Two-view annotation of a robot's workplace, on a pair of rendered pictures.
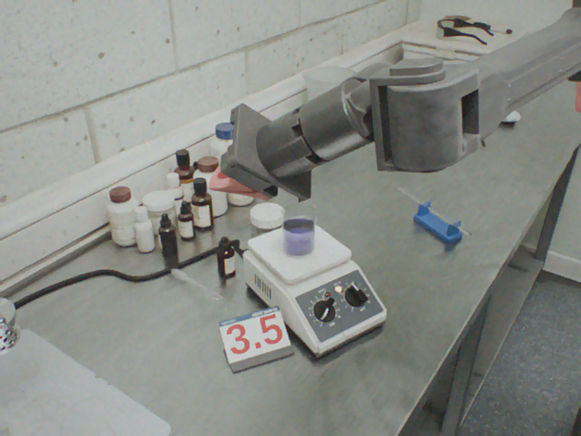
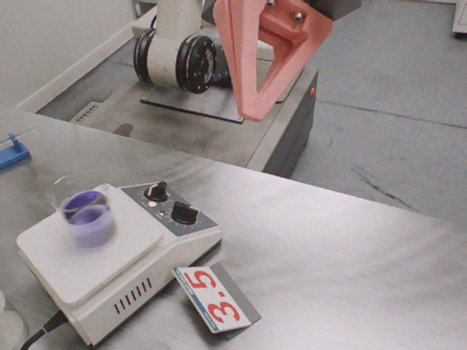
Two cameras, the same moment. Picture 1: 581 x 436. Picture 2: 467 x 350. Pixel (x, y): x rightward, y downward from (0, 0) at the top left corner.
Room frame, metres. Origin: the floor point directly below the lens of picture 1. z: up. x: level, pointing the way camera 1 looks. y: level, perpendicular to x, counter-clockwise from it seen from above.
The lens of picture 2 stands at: (0.57, 0.29, 1.19)
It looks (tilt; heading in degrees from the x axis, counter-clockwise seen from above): 44 degrees down; 263
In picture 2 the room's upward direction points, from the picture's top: 5 degrees counter-clockwise
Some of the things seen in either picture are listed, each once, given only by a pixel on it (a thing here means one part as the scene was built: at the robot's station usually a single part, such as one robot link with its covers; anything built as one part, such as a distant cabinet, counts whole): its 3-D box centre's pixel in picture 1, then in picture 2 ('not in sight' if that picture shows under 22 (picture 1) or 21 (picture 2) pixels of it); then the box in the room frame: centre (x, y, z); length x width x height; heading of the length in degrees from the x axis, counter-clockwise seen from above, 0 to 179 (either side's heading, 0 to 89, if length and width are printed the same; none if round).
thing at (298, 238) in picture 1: (298, 230); (89, 211); (0.68, -0.01, 0.87); 0.06 x 0.05 x 0.08; 1
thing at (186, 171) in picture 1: (185, 176); not in sight; (0.97, 0.21, 0.80); 0.04 x 0.04 x 0.11
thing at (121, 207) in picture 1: (124, 214); not in sight; (0.84, 0.30, 0.80); 0.06 x 0.06 x 0.10
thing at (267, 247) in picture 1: (298, 249); (90, 237); (0.69, -0.01, 0.83); 0.12 x 0.12 x 0.01; 35
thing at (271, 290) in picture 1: (308, 280); (120, 247); (0.66, -0.03, 0.79); 0.22 x 0.13 x 0.08; 35
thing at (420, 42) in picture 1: (463, 54); not in sight; (1.80, -0.56, 0.82); 0.37 x 0.31 x 0.14; 146
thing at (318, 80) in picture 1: (336, 102); not in sight; (1.34, -0.12, 0.82); 0.18 x 0.13 x 0.15; 94
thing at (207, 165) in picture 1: (210, 185); not in sight; (0.94, 0.16, 0.80); 0.06 x 0.06 x 0.11
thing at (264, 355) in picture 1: (256, 337); (216, 292); (0.56, 0.05, 0.77); 0.09 x 0.06 x 0.04; 113
